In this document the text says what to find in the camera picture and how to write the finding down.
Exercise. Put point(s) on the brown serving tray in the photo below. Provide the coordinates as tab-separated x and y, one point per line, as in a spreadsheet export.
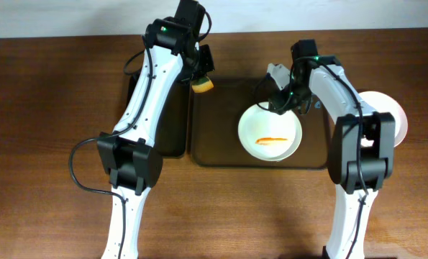
214	129

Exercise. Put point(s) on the black rectangular sponge tray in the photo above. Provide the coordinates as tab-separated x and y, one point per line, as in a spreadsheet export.
170	136

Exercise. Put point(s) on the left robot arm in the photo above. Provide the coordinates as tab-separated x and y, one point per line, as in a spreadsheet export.
173	53

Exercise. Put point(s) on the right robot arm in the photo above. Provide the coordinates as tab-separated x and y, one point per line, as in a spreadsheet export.
360	156

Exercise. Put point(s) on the white plate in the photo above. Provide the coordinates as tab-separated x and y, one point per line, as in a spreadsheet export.
268	136
384	103

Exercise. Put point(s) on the green and yellow sponge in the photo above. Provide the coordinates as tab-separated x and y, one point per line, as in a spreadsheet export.
201	85

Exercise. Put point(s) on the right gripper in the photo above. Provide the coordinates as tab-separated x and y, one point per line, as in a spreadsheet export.
283	104

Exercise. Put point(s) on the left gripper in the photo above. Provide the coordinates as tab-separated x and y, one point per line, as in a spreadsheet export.
204	62

